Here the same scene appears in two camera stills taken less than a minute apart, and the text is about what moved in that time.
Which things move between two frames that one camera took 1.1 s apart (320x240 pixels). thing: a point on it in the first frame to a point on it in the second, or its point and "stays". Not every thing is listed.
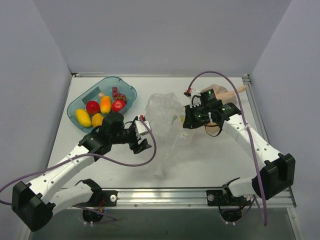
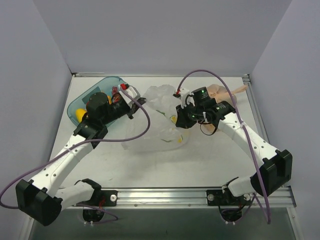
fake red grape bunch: x=117 y=95 stays
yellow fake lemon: x=83 y=117 stays
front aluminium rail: x=208 y=198 stays
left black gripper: x=135 y=142 to x=135 y=107
